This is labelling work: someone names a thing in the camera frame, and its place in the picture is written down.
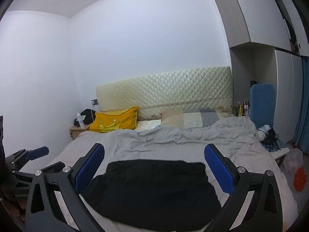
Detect black puffer jacket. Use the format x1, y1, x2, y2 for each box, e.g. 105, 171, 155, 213
82, 159, 221, 231

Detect clothes pile on bench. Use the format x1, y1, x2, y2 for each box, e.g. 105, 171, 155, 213
257, 125, 287, 152

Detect white textured bed sheet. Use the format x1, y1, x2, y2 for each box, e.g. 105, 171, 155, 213
48, 147, 300, 232

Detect wooden nightstand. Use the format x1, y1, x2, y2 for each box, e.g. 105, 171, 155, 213
69, 124, 90, 140

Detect orange object in bag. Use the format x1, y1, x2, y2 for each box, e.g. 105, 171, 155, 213
293, 167, 307, 192

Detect clear plastic bottle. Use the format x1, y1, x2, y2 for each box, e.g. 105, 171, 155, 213
76, 113, 85, 129

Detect white plastic bag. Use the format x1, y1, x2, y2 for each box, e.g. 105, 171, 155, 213
283, 148, 304, 179

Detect black bag on nightstand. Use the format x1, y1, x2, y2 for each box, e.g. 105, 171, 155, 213
80, 109, 96, 125

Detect grey duvet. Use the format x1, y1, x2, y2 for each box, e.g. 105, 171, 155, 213
51, 116, 282, 232

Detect yellow pillow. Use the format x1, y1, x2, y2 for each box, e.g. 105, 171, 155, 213
89, 106, 138, 133

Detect blue curtain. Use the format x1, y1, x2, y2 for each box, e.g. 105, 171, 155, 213
294, 57, 309, 154

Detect bottles on shelf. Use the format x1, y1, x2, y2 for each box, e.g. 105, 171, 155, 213
236, 101, 250, 117

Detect plaid pillow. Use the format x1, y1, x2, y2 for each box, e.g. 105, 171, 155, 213
160, 109, 231, 128

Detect cream quilted headboard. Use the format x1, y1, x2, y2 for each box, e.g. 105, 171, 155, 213
96, 67, 233, 120

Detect grey wardrobe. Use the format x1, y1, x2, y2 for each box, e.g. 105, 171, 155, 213
215, 0, 303, 142

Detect wall socket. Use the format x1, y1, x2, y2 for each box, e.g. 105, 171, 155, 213
91, 99, 98, 105

